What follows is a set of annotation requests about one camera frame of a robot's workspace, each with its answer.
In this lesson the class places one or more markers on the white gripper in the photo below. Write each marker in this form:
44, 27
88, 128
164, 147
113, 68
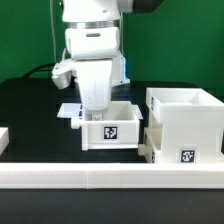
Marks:
93, 51

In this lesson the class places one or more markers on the white drawer with knob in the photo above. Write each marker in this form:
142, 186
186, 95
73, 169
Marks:
150, 149

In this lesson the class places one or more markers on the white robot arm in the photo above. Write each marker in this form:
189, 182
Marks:
92, 14

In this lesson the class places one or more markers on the white drawer cabinet box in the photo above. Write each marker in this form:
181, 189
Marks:
191, 123

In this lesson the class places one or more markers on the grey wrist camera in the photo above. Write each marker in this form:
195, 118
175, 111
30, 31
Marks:
64, 73

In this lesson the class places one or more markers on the white marker base plate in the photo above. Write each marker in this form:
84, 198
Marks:
69, 110

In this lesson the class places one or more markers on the white front boundary rail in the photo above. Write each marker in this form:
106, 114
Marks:
51, 159

